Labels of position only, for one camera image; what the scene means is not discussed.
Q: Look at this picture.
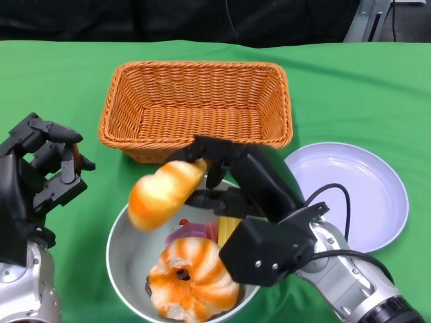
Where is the yellow cake slice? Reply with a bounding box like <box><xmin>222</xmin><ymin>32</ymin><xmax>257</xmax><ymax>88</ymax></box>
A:
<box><xmin>217</xmin><ymin>216</ymin><xmax>242</xmax><ymax>246</ymax></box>

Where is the orange striped ring bread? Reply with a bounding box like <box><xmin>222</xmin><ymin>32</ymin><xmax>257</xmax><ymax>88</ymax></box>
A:
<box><xmin>147</xmin><ymin>237</ymin><xmax>240</xmax><ymax>321</ymax></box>

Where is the black hanging cable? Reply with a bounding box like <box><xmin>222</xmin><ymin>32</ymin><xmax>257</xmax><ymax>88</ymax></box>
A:
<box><xmin>224</xmin><ymin>0</ymin><xmax>242</xmax><ymax>45</ymax></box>

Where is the black backdrop cloth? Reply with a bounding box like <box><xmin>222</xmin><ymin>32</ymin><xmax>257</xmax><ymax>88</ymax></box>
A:
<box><xmin>0</xmin><ymin>0</ymin><xmax>361</xmax><ymax>51</ymax></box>

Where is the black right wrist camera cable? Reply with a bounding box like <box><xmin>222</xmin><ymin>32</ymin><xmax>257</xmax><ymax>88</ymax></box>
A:
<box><xmin>302</xmin><ymin>183</ymin><xmax>395</xmax><ymax>287</ymax></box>

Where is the pink cake slice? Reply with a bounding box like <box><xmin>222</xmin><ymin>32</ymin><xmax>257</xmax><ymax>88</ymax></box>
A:
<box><xmin>164</xmin><ymin>220</ymin><xmax>220</xmax><ymax>246</ymax></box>

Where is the lavender round plate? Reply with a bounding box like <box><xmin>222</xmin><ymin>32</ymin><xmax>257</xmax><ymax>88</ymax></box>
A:
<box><xmin>284</xmin><ymin>142</ymin><xmax>409</xmax><ymax>254</ymax></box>

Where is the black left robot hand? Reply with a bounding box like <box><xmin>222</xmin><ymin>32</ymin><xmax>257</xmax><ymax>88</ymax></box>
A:
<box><xmin>0</xmin><ymin>112</ymin><xmax>96</xmax><ymax>266</ymax></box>

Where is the grey round bowl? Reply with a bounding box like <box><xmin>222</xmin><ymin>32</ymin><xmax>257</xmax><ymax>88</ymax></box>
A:
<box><xmin>105</xmin><ymin>178</ymin><xmax>262</xmax><ymax>323</ymax></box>

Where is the orange wicker basket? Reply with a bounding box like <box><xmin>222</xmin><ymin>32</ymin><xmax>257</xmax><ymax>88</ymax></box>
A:
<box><xmin>97</xmin><ymin>60</ymin><xmax>293</xmax><ymax>165</ymax></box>

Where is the green tablecloth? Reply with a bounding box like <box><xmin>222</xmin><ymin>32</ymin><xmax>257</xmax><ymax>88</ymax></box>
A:
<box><xmin>0</xmin><ymin>39</ymin><xmax>431</xmax><ymax>323</ymax></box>

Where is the grey aluminium stand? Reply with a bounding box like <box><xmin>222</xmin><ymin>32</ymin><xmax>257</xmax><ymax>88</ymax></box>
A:
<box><xmin>343</xmin><ymin>0</ymin><xmax>393</xmax><ymax>43</ymax></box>

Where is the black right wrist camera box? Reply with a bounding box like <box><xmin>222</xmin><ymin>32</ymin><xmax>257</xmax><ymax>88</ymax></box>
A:
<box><xmin>218</xmin><ymin>201</ymin><xmax>330</xmax><ymax>287</ymax></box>

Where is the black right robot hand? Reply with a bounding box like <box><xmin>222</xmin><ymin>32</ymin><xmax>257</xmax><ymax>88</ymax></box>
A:
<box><xmin>167</xmin><ymin>134</ymin><xmax>306</xmax><ymax>225</ymax></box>

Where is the orange striped croissant bread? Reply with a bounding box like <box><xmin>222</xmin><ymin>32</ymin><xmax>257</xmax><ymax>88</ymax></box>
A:
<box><xmin>128</xmin><ymin>158</ymin><xmax>209</xmax><ymax>232</ymax></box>

